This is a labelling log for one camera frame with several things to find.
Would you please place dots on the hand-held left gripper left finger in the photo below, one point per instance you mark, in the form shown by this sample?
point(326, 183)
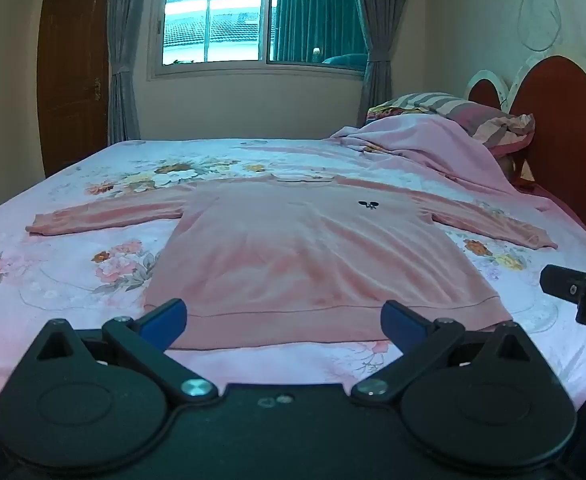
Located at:
point(165, 322)

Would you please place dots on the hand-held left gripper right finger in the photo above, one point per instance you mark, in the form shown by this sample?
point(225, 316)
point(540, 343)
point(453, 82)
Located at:
point(403, 325)

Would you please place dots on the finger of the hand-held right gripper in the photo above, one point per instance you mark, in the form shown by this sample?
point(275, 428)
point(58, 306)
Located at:
point(563, 282)

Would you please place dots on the pink long-sleeved sweater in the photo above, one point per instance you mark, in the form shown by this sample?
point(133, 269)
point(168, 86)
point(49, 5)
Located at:
point(298, 260)

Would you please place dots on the bed with floral sheet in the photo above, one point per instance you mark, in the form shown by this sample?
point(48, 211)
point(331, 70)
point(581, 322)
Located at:
point(73, 270)

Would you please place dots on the pink blanket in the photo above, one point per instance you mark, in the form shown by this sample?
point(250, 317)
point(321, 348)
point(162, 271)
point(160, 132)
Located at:
point(423, 145)

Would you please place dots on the red and white headboard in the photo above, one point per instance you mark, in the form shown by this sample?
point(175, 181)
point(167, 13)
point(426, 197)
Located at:
point(563, 100)

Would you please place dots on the striped pillow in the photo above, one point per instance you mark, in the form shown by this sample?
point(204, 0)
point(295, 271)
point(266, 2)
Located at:
point(473, 110)

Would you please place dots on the colourful floral cloth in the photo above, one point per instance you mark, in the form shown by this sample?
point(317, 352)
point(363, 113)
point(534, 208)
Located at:
point(380, 109)

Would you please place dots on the brown wooden door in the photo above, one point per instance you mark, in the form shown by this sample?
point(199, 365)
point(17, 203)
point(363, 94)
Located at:
point(73, 85)

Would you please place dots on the grey curtain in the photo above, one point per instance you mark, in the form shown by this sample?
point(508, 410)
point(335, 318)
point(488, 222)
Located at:
point(123, 60)
point(383, 20)

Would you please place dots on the white-framed window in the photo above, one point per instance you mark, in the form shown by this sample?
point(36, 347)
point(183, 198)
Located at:
point(213, 25)

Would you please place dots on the teal pleated curtain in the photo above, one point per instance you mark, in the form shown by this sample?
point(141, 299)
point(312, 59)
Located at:
point(318, 15)

